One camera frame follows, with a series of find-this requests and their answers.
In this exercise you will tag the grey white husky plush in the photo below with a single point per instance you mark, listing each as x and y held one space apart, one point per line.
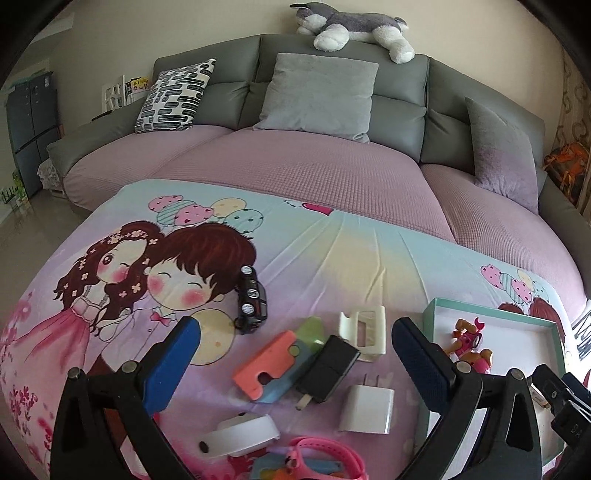
333 29

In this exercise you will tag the purple grey cushion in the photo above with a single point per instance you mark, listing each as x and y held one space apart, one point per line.
503 157

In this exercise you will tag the grey sofa with pink cover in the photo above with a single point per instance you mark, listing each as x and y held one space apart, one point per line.
417 170

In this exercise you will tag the cream plastic phone stand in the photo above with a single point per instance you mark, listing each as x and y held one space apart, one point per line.
365 329

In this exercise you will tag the coral and blue toy cutter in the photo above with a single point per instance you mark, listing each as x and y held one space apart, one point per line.
276 367

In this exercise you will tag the light grey cushion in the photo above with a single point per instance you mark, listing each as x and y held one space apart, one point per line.
321 95

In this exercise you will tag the white round band gadget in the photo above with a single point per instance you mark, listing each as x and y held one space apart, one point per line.
238 436

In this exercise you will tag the pink smart watch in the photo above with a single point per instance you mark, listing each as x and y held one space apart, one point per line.
324 448

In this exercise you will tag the white side rack with books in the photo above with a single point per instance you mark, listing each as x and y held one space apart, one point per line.
123 92

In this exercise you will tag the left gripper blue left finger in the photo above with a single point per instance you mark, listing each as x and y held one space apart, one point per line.
165 363

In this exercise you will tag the cartoon print table cloth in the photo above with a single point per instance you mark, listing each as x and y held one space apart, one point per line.
293 303

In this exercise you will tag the teal rimmed white tray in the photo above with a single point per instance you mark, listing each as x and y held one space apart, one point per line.
517 341

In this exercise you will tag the black white patterned cushion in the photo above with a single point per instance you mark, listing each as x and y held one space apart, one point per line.
174 98

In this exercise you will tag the pink toy dog figure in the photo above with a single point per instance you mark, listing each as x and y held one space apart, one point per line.
466 345

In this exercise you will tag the dark grey refrigerator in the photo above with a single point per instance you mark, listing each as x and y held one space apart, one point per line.
33 124

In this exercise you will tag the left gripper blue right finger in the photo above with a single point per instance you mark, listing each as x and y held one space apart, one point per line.
426 365

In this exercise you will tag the white power adapter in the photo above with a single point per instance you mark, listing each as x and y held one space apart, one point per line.
368 409

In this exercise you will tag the black power adapter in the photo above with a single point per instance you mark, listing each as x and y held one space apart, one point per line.
324 375

